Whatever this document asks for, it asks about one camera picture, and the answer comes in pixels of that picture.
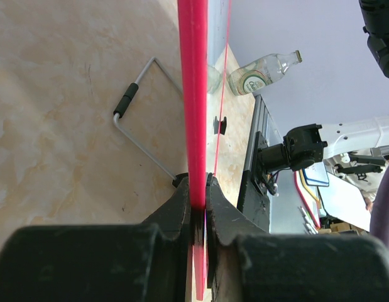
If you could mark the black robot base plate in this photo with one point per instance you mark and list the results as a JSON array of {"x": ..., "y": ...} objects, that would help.
[{"x": 256, "y": 183}]

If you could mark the grey wire board stand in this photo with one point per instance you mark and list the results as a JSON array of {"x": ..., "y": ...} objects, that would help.
[{"x": 150, "y": 115}]

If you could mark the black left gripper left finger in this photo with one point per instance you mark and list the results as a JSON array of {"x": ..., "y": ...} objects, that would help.
[{"x": 149, "y": 261}]

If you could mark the pink-framed whiteboard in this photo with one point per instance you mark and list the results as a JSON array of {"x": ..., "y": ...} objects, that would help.
[{"x": 204, "y": 35}]

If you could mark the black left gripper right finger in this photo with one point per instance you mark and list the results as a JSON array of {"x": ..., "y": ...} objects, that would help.
[{"x": 247, "y": 264}]

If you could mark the clear glass bottle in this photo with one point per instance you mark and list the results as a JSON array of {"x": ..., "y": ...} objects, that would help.
[{"x": 262, "y": 72}]

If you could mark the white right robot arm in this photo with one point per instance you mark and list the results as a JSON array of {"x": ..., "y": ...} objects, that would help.
[{"x": 309, "y": 144}]

